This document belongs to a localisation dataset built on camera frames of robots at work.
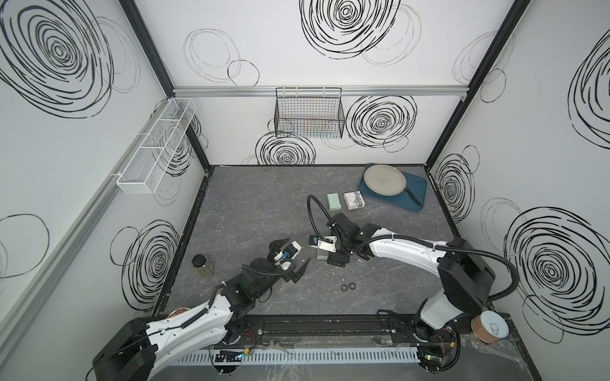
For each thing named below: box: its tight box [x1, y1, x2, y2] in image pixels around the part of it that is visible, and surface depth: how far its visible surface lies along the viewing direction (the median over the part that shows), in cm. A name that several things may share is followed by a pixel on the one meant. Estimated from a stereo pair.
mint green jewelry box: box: [326, 192, 342, 211], surface depth 107 cm
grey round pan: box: [362, 163, 422, 206], surface depth 115 cm
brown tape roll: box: [470, 309, 510, 344], surface depth 72 cm
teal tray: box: [359, 162, 428, 212], surface depth 111 cm
